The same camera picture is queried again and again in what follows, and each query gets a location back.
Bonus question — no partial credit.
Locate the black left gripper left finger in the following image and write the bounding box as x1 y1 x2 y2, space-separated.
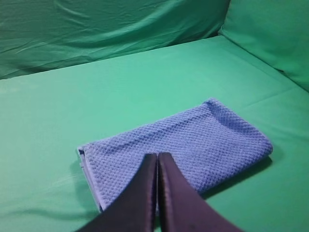
78 154 157 232

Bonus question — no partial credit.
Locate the green backdrop cloth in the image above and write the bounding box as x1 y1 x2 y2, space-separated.
0 0 309 232

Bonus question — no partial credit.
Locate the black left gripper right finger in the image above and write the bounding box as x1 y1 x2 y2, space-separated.
157 153 241 232

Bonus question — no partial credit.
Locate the blue waffle-weave towel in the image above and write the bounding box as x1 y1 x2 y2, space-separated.
78 99 273 211

